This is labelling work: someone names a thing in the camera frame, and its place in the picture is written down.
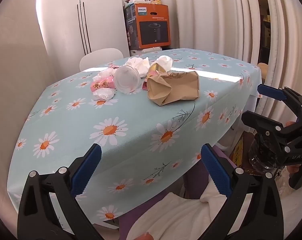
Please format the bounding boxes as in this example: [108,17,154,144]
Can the white chair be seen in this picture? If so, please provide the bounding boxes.
[79,48,124,72]

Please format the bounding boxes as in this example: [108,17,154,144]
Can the small white tissue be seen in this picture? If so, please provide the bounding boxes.
[92,88,117,101]

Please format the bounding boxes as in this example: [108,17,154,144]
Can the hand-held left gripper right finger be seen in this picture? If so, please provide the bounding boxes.
[200,144,284,240]

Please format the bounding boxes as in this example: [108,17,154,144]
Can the beige cushion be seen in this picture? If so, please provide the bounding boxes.
[257,64,270,81]

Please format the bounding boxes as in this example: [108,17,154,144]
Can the white fleece garment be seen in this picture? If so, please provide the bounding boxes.
[127,177,257,240]

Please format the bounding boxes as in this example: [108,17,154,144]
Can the yellow pink snack packet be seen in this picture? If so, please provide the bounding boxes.
[142,62,166,90]

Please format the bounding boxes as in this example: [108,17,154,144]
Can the white curtain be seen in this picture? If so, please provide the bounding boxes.
[151,0,302,120]

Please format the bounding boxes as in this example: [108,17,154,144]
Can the brown paper bag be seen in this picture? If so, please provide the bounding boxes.
[147,71,200,106]

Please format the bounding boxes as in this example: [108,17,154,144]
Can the orange appliance box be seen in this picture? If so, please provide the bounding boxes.
[123,3,172,50]

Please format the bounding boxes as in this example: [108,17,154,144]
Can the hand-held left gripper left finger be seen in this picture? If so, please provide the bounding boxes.
[17,143,104,240]

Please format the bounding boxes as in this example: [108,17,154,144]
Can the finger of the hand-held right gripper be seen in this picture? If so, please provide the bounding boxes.
[257,84,302,113]
[242,110,302,143]

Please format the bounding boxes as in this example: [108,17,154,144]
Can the white storage box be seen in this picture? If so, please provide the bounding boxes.
[129,47,164,57]

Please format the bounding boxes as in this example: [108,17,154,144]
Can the large white tissue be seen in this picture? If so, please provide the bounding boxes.
[123,56,150,77]

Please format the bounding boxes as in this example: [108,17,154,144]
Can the daisy print tablecloth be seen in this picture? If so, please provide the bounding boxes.
[7,47,263,222]

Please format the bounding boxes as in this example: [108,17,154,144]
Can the clear plastic cup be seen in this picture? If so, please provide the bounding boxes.
[113,65,142,94]

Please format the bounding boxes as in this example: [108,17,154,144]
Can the pink flower print wrapper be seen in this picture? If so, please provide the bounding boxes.
[90,76,115,92]

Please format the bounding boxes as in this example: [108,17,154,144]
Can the person's right hand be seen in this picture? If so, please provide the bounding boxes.
[286,121,302,175]

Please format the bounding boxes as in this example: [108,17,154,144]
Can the white wardrobe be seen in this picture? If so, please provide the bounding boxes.
[36,0,131,58]

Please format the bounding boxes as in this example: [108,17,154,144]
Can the yellow cardboard box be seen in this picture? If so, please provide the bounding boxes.
[229,137,244,168]

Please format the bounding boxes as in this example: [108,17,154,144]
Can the white pink wrapper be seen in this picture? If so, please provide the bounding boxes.
[98,65,121,79]

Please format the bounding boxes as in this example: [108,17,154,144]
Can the purple pants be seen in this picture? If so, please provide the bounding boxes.
[117,144,233,240]

